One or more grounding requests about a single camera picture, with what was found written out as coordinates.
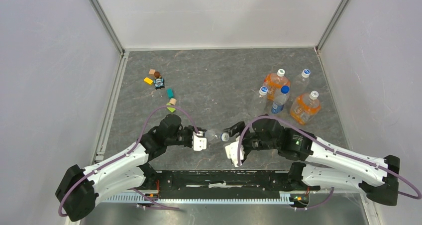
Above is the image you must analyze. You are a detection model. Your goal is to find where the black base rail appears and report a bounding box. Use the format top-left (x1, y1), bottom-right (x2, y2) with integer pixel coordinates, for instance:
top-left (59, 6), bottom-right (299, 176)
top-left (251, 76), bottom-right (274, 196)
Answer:
top-left (139, 170), bottom-right (320, 200)

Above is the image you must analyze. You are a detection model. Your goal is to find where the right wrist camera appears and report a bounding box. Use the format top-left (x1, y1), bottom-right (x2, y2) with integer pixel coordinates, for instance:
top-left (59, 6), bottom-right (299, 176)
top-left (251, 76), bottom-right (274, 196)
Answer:
top-left (224, 141), bottom-right (245, 167)

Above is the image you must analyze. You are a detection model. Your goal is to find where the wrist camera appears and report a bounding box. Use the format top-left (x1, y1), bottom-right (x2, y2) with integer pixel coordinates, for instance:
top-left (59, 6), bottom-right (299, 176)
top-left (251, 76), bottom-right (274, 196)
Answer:
top-left (224, 141), bottom-right (245, 167)
top-left (192, 130), bottom-right (208, 151)

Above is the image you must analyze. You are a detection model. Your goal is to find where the blue cap pepsi bottle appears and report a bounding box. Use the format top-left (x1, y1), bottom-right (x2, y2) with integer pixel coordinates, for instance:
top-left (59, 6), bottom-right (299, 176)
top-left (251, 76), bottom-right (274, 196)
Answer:
top-left (271, 85), bottom-right (290, 114)

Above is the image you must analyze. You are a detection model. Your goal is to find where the yellow block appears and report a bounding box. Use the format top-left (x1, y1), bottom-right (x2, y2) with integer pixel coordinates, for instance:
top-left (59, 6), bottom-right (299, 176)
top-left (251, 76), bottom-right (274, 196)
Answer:
top-left (143, 77), bottom-right (154, 85)

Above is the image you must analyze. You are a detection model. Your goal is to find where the tan cylinder block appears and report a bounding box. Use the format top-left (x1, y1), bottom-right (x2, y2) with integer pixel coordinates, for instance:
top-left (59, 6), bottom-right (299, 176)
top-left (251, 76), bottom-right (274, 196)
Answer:
top-left (169, 98), bottom-right (177, 106)

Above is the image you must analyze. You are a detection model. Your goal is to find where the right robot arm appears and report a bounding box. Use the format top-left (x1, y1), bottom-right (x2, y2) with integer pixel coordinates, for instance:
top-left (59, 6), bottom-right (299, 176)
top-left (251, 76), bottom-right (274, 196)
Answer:
top-left (218, 116), bottom-right (400, 206)

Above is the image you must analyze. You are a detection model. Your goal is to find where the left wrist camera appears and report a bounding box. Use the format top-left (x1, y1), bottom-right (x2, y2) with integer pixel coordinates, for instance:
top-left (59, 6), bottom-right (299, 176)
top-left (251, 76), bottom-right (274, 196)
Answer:
top-left (192, 130), bottom-right (208, 151)

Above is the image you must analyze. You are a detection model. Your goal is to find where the green block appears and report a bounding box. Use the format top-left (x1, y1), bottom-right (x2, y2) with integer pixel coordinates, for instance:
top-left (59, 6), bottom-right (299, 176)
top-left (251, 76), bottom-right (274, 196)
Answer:
top-left (166, 103), bottom-right (176, 113)

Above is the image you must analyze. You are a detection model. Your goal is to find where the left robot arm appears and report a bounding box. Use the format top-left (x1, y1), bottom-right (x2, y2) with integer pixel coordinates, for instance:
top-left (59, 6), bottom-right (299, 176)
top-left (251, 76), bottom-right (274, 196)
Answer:
top-left (55, 114), bottom-right (205, 222)

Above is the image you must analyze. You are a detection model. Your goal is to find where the orange bottle right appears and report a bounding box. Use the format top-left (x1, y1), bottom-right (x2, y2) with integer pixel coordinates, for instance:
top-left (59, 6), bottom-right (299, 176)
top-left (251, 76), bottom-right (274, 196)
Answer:
top-left (290, 91), bottom-right (321, 125)

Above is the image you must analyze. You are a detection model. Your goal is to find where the white green bottle cap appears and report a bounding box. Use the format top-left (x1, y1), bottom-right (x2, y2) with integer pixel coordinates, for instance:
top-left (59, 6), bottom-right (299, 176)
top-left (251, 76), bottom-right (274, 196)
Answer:
top-left (220, 132), bottom-right (230, 142)

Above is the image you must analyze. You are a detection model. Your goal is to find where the teal block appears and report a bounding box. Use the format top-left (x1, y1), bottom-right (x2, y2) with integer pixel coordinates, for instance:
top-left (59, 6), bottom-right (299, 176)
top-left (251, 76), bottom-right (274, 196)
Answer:
top-left (167, 88), bottom-right (174, 99)

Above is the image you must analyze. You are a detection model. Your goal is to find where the orange bottle left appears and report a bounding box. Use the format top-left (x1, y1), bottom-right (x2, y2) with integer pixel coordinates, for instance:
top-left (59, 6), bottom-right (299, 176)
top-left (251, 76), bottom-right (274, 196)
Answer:
top-left (263, 69), bottom-right (291, 101)

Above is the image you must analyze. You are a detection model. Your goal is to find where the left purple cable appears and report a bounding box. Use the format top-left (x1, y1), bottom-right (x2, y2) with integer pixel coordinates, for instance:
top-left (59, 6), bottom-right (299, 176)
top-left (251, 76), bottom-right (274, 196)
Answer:
top-left (58, 105), bottom-right (205, 218)

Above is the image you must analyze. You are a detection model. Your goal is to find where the blue label bottle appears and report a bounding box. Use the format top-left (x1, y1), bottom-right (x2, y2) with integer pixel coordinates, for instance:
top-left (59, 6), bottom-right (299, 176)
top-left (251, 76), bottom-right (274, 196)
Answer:
top-left (204, 129), bottom-right (222, 144)

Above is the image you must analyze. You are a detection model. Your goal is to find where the orange bottle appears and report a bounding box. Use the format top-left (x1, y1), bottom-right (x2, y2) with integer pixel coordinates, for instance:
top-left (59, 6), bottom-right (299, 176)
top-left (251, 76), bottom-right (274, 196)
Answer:
top-left (263, 69), bottom-right (291, 101)
top-left (290, 91), bottom-right (321, 125)

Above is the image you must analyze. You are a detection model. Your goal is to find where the clear plastic bottle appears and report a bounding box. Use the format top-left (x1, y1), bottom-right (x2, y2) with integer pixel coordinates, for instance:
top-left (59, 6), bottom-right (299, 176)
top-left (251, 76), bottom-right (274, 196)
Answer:
top-left (249, 91), bottom-right (267, 117)

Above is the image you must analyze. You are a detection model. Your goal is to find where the clear bottle white cap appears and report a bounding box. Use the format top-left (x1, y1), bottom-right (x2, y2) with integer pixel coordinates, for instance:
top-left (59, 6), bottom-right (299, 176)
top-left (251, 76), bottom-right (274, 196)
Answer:
top-left (290, 69), bottom-right (311, 99)

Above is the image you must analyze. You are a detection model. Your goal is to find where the white cable tray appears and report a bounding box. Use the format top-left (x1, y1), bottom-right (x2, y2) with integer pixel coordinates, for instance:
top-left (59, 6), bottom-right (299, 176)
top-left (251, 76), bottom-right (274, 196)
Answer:
top-left (103, 192), bottom-right (306, 206)

